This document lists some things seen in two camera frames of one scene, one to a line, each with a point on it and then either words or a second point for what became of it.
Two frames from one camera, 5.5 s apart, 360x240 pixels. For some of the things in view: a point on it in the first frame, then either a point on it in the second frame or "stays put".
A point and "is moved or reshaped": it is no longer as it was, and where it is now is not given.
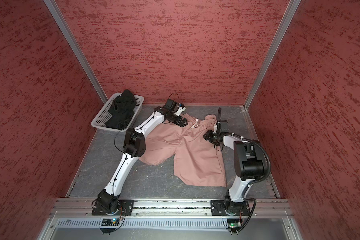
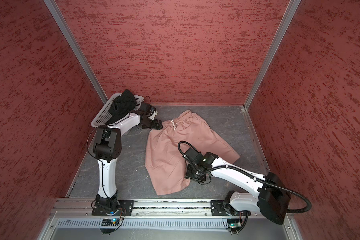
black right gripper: [209, 134] → [189, 174]
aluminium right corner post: [291, 9] stays put
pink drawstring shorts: [197, 160] is moved or reshaped
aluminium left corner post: [56, 15] stays put
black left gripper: [177, 121] → [154, 126]
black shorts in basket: [122, 110] stays put
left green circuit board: [110, 222] stays put
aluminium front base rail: [63, 207] stays put
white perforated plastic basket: [102, 117] stays put
